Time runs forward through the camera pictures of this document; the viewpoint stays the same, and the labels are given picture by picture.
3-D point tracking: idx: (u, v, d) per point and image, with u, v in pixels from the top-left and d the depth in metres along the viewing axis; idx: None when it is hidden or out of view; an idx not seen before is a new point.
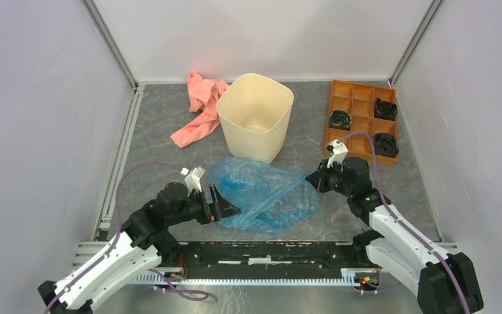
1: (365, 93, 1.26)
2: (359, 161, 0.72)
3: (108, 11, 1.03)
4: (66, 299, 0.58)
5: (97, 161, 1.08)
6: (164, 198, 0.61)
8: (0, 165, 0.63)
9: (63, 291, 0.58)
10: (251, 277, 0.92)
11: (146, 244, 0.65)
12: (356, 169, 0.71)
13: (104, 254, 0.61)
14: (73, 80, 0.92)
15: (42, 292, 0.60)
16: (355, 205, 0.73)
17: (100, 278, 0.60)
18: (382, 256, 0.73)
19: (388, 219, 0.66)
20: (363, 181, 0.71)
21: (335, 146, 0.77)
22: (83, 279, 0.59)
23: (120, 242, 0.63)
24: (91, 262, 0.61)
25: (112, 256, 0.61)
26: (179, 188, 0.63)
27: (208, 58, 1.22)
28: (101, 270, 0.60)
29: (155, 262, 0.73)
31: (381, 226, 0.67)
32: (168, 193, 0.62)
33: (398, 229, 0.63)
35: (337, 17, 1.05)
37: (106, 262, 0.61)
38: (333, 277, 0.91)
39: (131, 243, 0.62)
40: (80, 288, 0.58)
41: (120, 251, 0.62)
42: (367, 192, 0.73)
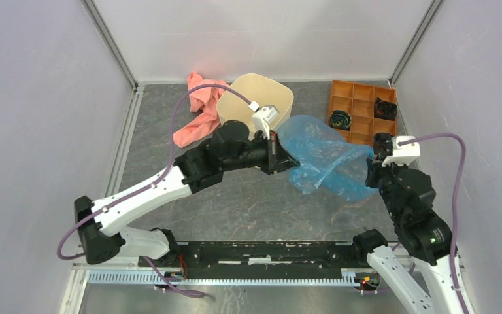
1: (365, 93, 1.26)
2: (421, 178, 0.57)
3: (108, 11, 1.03)
4: (102, 220, 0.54)
5: (97, 162, 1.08)
6: (219, 137, 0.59)
8: (0, 165, 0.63)
9: (100, 210, 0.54)
10: (250, 277, 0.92)
11: (196, 186, 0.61)
12: (418, 191, 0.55)
13: (151, 183, 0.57)
14: (73, 79, 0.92)
15: (77, 207, 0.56)
16: (408, 237, 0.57)
17: (141, 207, 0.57)
18: (389, 277, 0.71)
19: (446, 281, 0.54)
20: (424, 206, 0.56)
21: (398, 146, 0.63)
22: (124, 203, 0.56)
23: (170, 175, 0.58)
24: (136, 188, 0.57)
25: (160, 188, 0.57)
26: (240, 131, 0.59)
27: (208, 59, 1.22)
28: (146, 199, 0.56)
29: (164, 250, 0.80)
31: (431, 280, 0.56)
32: (226, 133, 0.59)
33: (451, 301, 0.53)
35: (338, 17, 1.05)
37: (151, 192, 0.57)
38: (334, 277, 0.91)
39: (182, 179, 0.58)
40: (118, 214, 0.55)
41: (168, 185, 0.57)
42: (427, 226, 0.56)
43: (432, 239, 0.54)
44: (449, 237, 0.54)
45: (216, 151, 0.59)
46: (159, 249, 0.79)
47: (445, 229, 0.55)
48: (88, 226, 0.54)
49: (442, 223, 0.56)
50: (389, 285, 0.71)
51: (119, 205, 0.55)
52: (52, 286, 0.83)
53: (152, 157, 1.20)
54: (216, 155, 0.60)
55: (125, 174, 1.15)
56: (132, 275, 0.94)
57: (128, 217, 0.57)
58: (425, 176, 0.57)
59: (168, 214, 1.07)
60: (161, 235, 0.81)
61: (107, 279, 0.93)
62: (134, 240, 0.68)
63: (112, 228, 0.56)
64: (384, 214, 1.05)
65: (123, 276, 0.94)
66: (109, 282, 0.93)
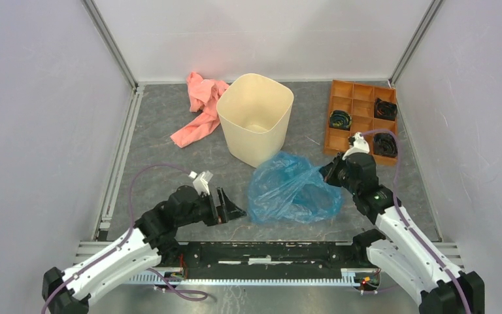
1: (365, 93, 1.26)
2: (365, 155, 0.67)
3: (108, 11, 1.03)
4: (74, 286, 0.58)
5: (97, 162, 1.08)
6: (176, 200, 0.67)
8: (0, 165, 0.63)
9: (71, 278, 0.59)
10: (250, 277, 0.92)
11: (156, 243, 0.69)
12: (362, 164, 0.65)
13: (117, 246, 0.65)
14: (72, 80, 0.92)
15: (47, 280, 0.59)
16: (361, 203, 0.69)
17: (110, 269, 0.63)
18: (383, 259, 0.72)
19: (399, 224, 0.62)
20: (369, 176, 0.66)
21: (357, 139, 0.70)
22: (93, 268, 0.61)
23: (133, 235, 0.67)
24: (101, 254, 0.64)
25: (125, 249, 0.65)
26: (189, 191, 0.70)
27: (208, 58, 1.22)
28: (114, 261, 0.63)
29: (155, 261, 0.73)
31: (389, 230, 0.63)
32: (179, 196, 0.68)
33: (408, 238, 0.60)
35: (338, 17, 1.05)
37: (118, 254, 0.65)
38: (334, 277, 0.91)
39: (143, 238, 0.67)
40: (88, 277, 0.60)
41: (133, 244, 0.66)
42: (374, 190, 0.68)
43: (377, 197, 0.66)
44: (391, 194, 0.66)
45: (172, 212, 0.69)
46: (148, 263, 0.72)
47: (388, 190, 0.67)
48: (60, 294, 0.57)
49: (385, 189, 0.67)
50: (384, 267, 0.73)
51: (89, 273, 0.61)
52: None
53: (152, 157, 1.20)
54: (170, 214, 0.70)
55: (125, 174, 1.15)
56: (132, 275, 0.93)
57: (97, 280, 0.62)
58: (368, 154, 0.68)
59: None
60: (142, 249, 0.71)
61: None
62: (105, 282, 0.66)
63: (83, 291, 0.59)
64: None
65: None
66: None
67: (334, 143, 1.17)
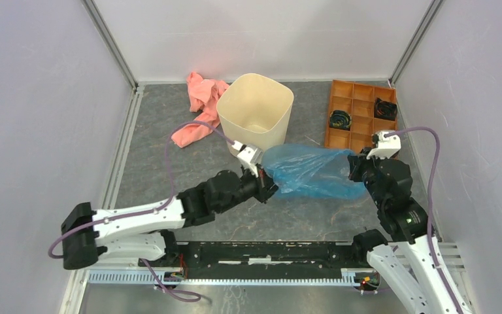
1: (365, 93, 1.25)
2: (400, 167, 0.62)
3: (108, 11, 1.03)
4: (100, 230, 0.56)
5: (97, 161, 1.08)
6: (212, 187, 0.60)
8: (1, 164, 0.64)
9: (101, 221, 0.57)
10: (251, 277, 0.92)
11: (189, 223, 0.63)
12: (397, 178, 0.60)
13: (154, 209, 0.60)
14: (72, 79, 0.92)
15: (76, 214, 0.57)
16: (387, 219, 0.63)
17: (140, 227, 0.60)
18: (385, 271, 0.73)
19: (427, 260, 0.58)
20: (402, 192, 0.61)
21: (382, 138, 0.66)
22: (125, 220, 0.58)
23: (172, 205, 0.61)
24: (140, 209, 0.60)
25: (161, 214, 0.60)
26: (230, 178, 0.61)
27: (208, 58, 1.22)
28: (146, 222, 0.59)
29: (156, 255, 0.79)
31: (414, 261, 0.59)
32: (218, 181, 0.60)
33: (434, 277, 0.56)
35: (338, 17, 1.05)
37: (152, 217, 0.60)
38: (333, 277, 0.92)
39: (182, 212, 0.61)
40: (117, 228, 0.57)
41: (169, 214, 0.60)
42: (404, 207, 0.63)
43: (409, 220, 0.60)
44: (424, 218, 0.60)
45: (210, 199, 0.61)
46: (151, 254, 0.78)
47: (421, 212, 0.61)
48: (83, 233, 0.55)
49: (416, 207, 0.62)
50: (383, 276, 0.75)
51: (120, 222, 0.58)
52: (53, 286, 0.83)
53: (152, 157, 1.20)
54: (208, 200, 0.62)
55: (125, 174, 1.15)
56: (132, 275, 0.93)
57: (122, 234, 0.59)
58: (401, 165, 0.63)
59: None
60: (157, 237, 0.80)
61: (107, 279, 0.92)
62: (120, 246, 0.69)
63: (104, 239, 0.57)
64: None
65: (123, 276, 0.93)
66: (108, 282, 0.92)
67: (334, 143, 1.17)
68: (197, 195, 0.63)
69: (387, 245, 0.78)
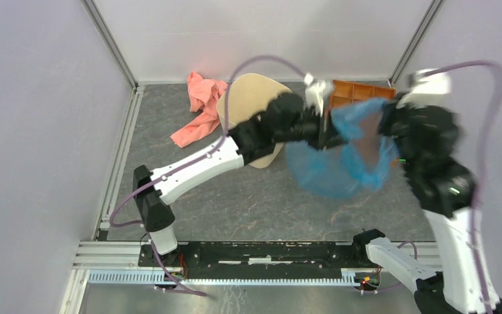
1: (365, 92, 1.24)
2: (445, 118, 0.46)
3: (108, 11, 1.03)
4: (161, 188, 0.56)
5: (97, 162, 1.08)
6: (274, 106, 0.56)
8: (1, 165, 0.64)
9: (159, 178, 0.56)
10: (251, 277, 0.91)
11: (248, 158, 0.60)
12: (442, 130, 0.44)
13: (207, 153, 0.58)
14: (73, 79, 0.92)
15: (137, 177, 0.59)
16: (423, 184, 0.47)
17: (199, 176, 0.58)
18: (382, 253, 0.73)
19: (463, 235, 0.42)
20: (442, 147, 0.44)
21: (423, 80, 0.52)
22: (181, 172, 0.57)
23: (225, 145, 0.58)
24: (193, 157, 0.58)
25: (216, 158, 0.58)
26: (291, 101, 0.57)
27: (208, 58, 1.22)
28: (203, 168, 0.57)
29: (169, 248, 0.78)
31: (441, 231, 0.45)
32: (280, 104, 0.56)
33: (465, 255, 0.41)
35: (338, 17, 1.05)
37: (208, 162, 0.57)
38: (334, 277, 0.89)
39: (236, 150, 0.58)
40: (176, 181, 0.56)
41: (223, 156, 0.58)
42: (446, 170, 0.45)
43: (452, 187, 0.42)
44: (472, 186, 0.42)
45: (270, 122, 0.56)
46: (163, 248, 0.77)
47: (467, 174, 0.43)
48: (148, 193, 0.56)
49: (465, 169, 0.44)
50: (382, 263, 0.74)
51: (178, 176, 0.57)
52: (53, 286, 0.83)
53: (152, 157, 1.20)
54: (268, 125, 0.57)
55: (126, 174, 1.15)
56: (132, 275, 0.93)
57: (188, 185, 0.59)
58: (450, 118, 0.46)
59: None
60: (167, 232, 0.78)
61: (107, 279, 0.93)
62: None
63: (172, 194, 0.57)
64: (384, 214, 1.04)
65: (123, 276, 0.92)
66: (108, 282, 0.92)
67: None
68: (251, 127, 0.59)
69: (386, 238, 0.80)
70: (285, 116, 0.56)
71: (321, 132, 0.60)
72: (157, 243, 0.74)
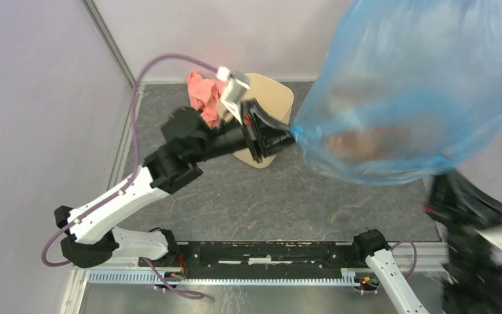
1: None
2: None
3: (108, 11, 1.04)
4: (77, 231, 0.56)
5: (97, 162, 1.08)
6: (167, 134, 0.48)
8: (1, 164, 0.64)
9: (73, 222, 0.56)
10: (250, 277, 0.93)
11: (170, 186, 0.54)
12: None
13: (119, 190, 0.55)
14: (73, 79, 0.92)
15: (57, 218, 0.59)
16: None
17: (112, 215, 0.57)
18: (383, 277, 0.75)
19: None
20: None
21: None
22: (95, 213, 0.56)
23: (138, 178, 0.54)
24: (105, 196, 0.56)
25: (129, 193, 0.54)
26: (187, 116, 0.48)
27: (208, 58, 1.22)
28: (117, 207, 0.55)
29: (160, 252, 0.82)
31: None
32: (174, 126, 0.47)
33: None
35: (338, 16, 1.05)
37: (121, 199, 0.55)
38: (334, 277, 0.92)
39: (150, 182, 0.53)
40: (90, 224, 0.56)
41: (137, 190, 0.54)
42: None
43: None
44: None
45: (176, 146, 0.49)
46: (155, 252, 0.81)
47: None
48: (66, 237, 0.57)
49: None
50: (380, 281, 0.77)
51: (89, 218, 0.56)
52: (52, 286, 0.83)
53: None
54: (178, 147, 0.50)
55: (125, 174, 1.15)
56: (132, 275, 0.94)
57: (104, 225, 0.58)
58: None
59: (168, 214, 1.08)
60: (159, 235, 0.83)
61: (107, 279, 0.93)
62: (129, 243, 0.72)
63: (95, 233, 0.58)
64: (384, 214, 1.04)
65: (123, 276, 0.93)
66: (109, 282, 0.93)
67: None
68: (168, 152, 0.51)
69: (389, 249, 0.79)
70: (187, 141, 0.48)
71: (248, 141, 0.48)
72: (146, 245, 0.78)
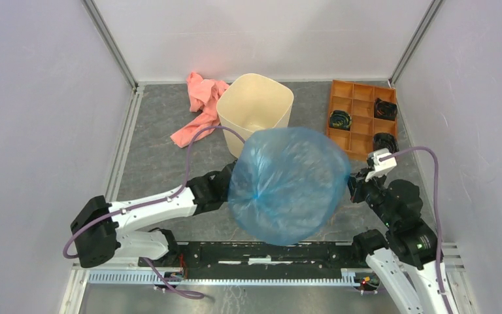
1: (365, 93, 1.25)
2: (408, 191, 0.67)
3: (108, 12, 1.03)
4: (118, 221, 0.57)
5: (97, 162, 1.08)
6: None
8: (0, 165, 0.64)
9: (118, 212, 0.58)
10: (250, 277, 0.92)
11: (199, 209, 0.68)
12: (406, 201, 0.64)
13: (169, 197, 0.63)
14: (73, 80, 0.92)
15: (90, 207, 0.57)
16: (396, 241, 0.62)
17: (151, 216, 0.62)
18: (383, 275, 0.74)
19: (433, 284, 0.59)
20: (412, 213, 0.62)
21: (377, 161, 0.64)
22: (140, 209, 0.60)
23: (184, 193, 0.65)
24: (153, 198, 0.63)
25: (174, 203, 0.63)
26: None
27: (208, 59, 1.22)
28: (162, 210, 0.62)
29: (160, 252, 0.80)
31: (419, 284, 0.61)
32: None
33: (436, 300, 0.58)
35: (338, 17, 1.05)
37: (167, 205, 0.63)
38: (334, 277, 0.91)
39: (193, 198, 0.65)
40: (134, 217, 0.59)
41: (182, 201, 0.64)
42: (414, 233, 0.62)
43: (419, 244, 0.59)
44: (434, 243, 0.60)
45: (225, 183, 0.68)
46: (155, 252, 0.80)
47: (429, 234, 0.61)
48: (102, 224, 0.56)
49: (425, 231, 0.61)
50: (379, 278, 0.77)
51: (132, 214, 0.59)
52: (53, 286, 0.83)
53: (152, 157, 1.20)
54: (223, 183, 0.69)
55: (125, 174, 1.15)
56: (132, 275, 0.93)
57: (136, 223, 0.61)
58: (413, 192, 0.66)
59: None
60: (159, 235, 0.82)
61: (108, 279, 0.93)
62: (131, 243, 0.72)
63: (121, 230, 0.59)
64: None
65: (124, 276, 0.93)
66: (109, 282, 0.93)
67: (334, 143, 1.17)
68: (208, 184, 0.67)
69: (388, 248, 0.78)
70: None
71: None
72: (146, 246, 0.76)
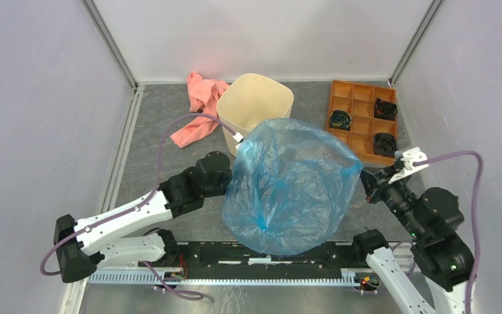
1: (365, 93, 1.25)
2: (449, 201, 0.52)
3: (108, 12, 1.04)
4: (83, 239, 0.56)
5: (97, 162, 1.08)
6: (202, 168, 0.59)
8: (0, 164, 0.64)
9: (82, 230, 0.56)
10: (250, 277, 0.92)
11: (178, 211, 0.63)
12: (444, 214, 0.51)
13: (136, 206, 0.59)
14: (73, 79, 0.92)
15: (59, 226, 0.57)
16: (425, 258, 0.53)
17: (122, 229, 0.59)
18: (383, 272, 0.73)
19: (458, 305, 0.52)
20: (447, 229, 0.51)
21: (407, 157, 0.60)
22: (106, 224, 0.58)
23: (154, 199, 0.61)
24: (121, 209, 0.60)
25: (144, 211, 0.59)
26: (220, 159, 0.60)
27: (208, 59, 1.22)
28: (131, 222, 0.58)
29: (157, 255, 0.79)
31: (443, 301, 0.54)
32: (206, 163, 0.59)
33: None
35: (338, 17, 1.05)
37: (136, 215, 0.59)
38: (334, 277, 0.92)
39: (165, 203, 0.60)
40: (100, 233, 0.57)
41: (152, 208, 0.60)
42: (449, 252, 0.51)
43: (453, 266, 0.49)
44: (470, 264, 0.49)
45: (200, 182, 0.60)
46: (152, 254, 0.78)
47: (465, 252, 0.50)
48: (68, 244, 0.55)
49: (465, 249, 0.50)
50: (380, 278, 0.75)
51: (100, 229, 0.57)
52: (52, 286, 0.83)
53: (152, 157, 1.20)
54: (198, 182, 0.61)
55: (125, 174, 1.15)
56: (132, 275, 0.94)
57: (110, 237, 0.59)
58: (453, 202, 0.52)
59: None
60: (153, 237, 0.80)
61: (107, 279, 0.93)
62: (117, 252, 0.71)
63: (92, 248, 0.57)
64: (384, 214, 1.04)
65: (123, 276, 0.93)
66: (109, 282, 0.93)
67: None
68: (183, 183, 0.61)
69: (388, 247, 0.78)
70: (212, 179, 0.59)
71: None
72: (138, 250, 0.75)
